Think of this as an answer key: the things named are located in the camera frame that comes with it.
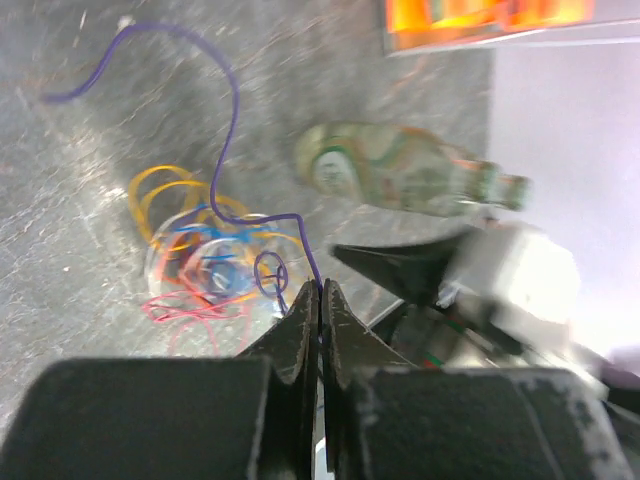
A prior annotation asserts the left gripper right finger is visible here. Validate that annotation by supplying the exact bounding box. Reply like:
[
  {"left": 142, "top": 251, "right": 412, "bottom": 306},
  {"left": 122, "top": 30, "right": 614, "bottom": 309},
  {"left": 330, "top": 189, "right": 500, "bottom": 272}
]
[{"left": 321, "top": 280, "right": 634, "bottom": 479}]

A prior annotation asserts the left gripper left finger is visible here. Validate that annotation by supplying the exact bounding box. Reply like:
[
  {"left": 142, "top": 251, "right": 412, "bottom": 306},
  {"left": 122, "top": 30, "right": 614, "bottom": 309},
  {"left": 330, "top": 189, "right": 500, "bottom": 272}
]
[{"left": 1, "top": 281, "right": 319, "bottom": 479}]

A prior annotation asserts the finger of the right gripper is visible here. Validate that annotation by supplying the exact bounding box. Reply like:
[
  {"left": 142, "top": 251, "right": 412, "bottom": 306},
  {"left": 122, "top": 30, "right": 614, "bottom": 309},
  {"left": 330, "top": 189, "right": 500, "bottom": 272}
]
[{"left": 331, "top": 227, "right": 475, "bottom": 305}]

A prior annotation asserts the left glass water bottle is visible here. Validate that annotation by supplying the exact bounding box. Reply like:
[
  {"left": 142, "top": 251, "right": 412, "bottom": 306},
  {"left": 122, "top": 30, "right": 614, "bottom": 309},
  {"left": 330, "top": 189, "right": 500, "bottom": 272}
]
[{"left": 295, "top": 122, "right": 531, "bottom": 218}]

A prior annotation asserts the orange snack box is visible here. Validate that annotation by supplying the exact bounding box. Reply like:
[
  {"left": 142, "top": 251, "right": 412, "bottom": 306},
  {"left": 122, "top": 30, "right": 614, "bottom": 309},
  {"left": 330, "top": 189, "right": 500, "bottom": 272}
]
[{"left": 379, "top": 0, "right": 595, "bottom": 54}]

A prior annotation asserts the pink wire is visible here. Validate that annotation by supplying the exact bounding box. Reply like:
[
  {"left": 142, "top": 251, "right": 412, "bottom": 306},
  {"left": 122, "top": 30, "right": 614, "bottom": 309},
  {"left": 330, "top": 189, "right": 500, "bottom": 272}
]
[{"left": 141, "top": 292, "right": 254, "bottom": 357}]

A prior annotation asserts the white wire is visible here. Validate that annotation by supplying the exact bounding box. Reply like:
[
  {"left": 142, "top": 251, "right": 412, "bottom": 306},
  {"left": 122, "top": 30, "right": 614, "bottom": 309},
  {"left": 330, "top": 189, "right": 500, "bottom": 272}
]
[{"left": 144, "top": 212, "right": 281, "bottom": 306}]

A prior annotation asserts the yellow wire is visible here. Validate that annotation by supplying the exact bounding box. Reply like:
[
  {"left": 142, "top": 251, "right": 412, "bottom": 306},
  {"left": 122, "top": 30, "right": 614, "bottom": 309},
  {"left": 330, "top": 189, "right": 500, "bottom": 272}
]
[{"left": 127, "top": 164, "right": 306, "bottom": 306}]

